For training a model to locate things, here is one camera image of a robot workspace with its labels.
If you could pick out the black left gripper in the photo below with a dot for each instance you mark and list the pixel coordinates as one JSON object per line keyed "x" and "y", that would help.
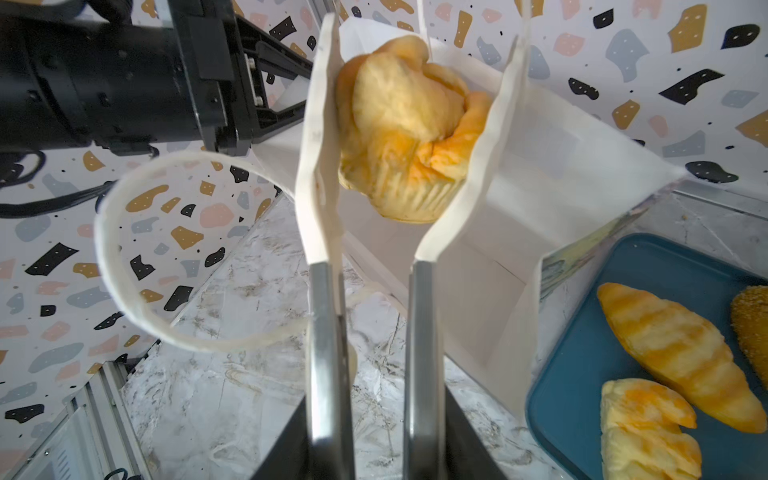
{"x": 223, "y": 57}

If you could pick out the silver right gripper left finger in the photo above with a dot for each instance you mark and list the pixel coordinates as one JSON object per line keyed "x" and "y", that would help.
{"x": 328, "y": 397}

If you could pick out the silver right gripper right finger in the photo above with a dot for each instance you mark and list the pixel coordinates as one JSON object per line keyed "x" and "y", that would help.
{"x": 424, "y": 455}

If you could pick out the pale muffin bread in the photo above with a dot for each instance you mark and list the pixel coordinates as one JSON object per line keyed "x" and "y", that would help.
{"x": 407, "y": 129}

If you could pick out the braided yellow pastry bread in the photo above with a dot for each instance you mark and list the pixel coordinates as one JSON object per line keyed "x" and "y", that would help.
{"x": 642, "y": 435}

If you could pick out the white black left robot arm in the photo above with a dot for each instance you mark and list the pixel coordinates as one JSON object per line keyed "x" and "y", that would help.
{"x": 70, "y": 83}

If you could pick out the striped croissant bread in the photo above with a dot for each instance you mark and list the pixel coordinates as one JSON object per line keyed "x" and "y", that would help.
{"x": 685, "y": 352}

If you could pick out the large oval seeded bread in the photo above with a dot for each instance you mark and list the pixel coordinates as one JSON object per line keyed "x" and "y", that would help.
{"x": 749, "y": 320}

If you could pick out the teal rectangular tray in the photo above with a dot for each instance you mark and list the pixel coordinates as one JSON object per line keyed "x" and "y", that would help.
{"x": 563, "y": 406}

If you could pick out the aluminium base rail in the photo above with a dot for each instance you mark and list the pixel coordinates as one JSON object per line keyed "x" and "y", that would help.
{"x": 92, "y": 439}

